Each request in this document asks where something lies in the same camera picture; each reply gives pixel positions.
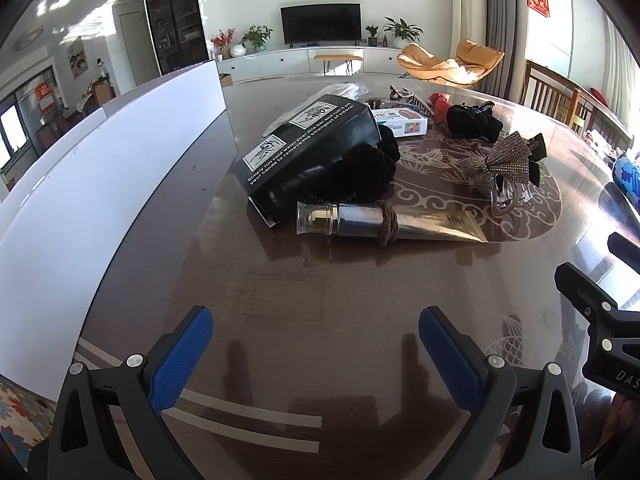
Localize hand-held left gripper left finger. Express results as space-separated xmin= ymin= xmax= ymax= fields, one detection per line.
xmin=37 ymin=305 xmax=216 ymax=480

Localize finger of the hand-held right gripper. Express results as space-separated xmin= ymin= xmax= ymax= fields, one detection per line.
xmin=607 ymin=232 xmax=640 ymax=273
xmin=554 ymin=262 xmax=640 ymax=356

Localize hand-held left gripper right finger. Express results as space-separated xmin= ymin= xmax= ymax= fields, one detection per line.
xmin=419 ymin=306 xmax=596 ymax=480

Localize gold cosmetic tube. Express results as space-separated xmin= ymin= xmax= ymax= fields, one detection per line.
xmin=295 ymin=201 xmax=488 ymax=246

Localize brown hair tie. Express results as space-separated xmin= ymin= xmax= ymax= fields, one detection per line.
xmin=375 ymin=201 xmax=402 ymax=247

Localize rhinestone bow hair clip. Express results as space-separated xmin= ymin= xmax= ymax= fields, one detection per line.
xmin=460 ymin=131 xmax=549 ymax=221

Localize white partition board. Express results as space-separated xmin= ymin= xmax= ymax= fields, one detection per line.
xmin=0 ymin=59 xmax=239 ymax=396

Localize black velvet scrunchie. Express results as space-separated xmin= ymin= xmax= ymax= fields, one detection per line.
xmin=307 ymin=125 xmax=401 ymax=207

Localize black velvet bow hair clip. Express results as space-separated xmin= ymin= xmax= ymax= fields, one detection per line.
xmin=445 ymin=101 xmax=507 ymax=142

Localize blue and white medicine box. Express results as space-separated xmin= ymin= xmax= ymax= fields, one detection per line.
xmin=370 ymin=107 xmax=429 ymax=139

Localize black printed carton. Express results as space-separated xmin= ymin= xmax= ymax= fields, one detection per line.
xmin=231 ymin=94 xmax=387 ymax=229

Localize brown patterned glass desktop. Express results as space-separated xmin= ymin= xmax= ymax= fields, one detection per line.
xmin=75 ymin=72 xmax=640 ymax=480

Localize blue patterned object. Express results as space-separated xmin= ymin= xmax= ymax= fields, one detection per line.
xmin=612 ymin=152 xmax=640 ymax=197

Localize floral cloth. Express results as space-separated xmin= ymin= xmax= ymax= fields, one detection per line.
xmin=0 ymin=377 xmax=57 ymax=461

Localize wooden dining chair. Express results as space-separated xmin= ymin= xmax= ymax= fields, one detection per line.
xmin=524 ymin=60 xmax=637 ymax=151

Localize red snack packet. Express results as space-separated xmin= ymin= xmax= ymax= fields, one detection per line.
xmin=430 ymin=92 xmax=455 ymax=124

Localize orange lounge chair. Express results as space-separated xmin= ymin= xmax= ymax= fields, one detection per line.
xmin=397 ymin=38 xmax=505 ymax=87

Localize pearl claw hair clip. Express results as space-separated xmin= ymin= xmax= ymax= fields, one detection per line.
xmin=389 ymin=86 xmax=432 ymax=112

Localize grey curtain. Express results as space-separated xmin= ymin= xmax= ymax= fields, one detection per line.
xmin=482 ymin=0 xmax=527 ymax=102

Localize clear packet of bamboo sticks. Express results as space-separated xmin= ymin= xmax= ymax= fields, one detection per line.
xmin=327 ymin=82 xmax=372 ymax=104

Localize red poster on glass door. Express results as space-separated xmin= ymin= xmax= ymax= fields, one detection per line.
xmin=35 ymin=82 xmax=57 ymax=111

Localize white curtain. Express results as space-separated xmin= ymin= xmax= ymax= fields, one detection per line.
xmin=449 ymin=0 xmax=488 ymax=61

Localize white door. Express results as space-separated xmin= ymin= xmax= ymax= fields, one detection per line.
xmin=119 ymin=10 xmax=161 ymax=89

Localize red flowers in vase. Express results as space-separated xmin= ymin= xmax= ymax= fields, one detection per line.
xmin=210 ymin=28 xmax=236 ymax=60

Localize white television cabinet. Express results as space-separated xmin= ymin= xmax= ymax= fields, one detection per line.
xmin=215 ymin=45 xmax=417 ymax=79

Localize wooden bench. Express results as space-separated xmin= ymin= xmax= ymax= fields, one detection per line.
xmin=313 ymin=52 xmax=365 ymax=77

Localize broad-leaf green potted plant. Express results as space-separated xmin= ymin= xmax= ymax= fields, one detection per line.
xmin=382 ymin=16 xmax=424 ymax=45

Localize bushy green potted plant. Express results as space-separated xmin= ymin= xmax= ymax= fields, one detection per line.
xmin=240 ymin=25 xmax=274 ymax=53

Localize dark glass display cabinet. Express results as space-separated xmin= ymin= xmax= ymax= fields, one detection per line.
xmin=141 ymin=0 xmax=209 ymax=77

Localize round ceiling lamp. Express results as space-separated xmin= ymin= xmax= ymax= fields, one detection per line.
xmin=14 ymin=26 xmax=45 ymax=51

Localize black television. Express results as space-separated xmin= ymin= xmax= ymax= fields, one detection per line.
xmin=280 ymin=3 xmax=363 ymax=46

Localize framed wall painting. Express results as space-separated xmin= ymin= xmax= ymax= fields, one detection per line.
xmin=66 ymin=37 xmax=89 ymax=79

